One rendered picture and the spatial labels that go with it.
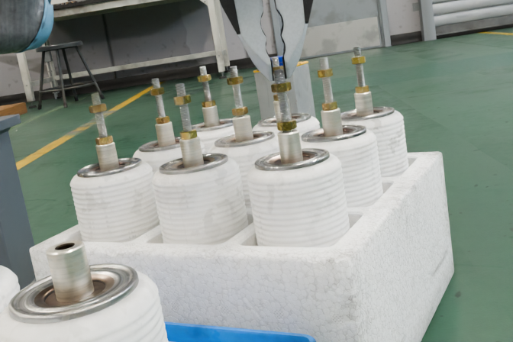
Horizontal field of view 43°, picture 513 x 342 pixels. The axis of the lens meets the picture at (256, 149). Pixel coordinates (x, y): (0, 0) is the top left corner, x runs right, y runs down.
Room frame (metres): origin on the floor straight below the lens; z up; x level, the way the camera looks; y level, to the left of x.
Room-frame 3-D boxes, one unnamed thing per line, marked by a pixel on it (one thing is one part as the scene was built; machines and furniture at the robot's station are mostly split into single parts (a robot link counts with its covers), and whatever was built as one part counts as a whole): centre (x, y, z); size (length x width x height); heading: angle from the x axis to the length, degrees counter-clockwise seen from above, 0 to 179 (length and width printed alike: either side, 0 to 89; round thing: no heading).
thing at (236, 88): (0.80, 0.01, 0.31); 0.01 x 0.01 x 0.08
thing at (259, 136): (0.80, 0.01, 0.25); 0.08 x 0.08 x 0.01
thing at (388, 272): (0.80, 0.01, 0.09); 0.39 x 0.39 x 0.18; 61
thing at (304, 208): (0.64, -0.03, 0.16); 0.10 x 0.10 x 0.18
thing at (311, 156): (0.64, -0.03, 0.25); 0.08 x 0.08 x 0.01
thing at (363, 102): (0.85, -0.15, 0.26); 0.02 x 0.02 x 0.03
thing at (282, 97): (0.64, -0.03, 0.31); 0.01 x 0.01 x 0.08
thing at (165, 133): (0.86, 0.12, 0.26); 0.02 x 0.02 x 0.03
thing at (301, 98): (1.09, -0.06, 0.16); 0.07 x 0.07 x 0.31; 61
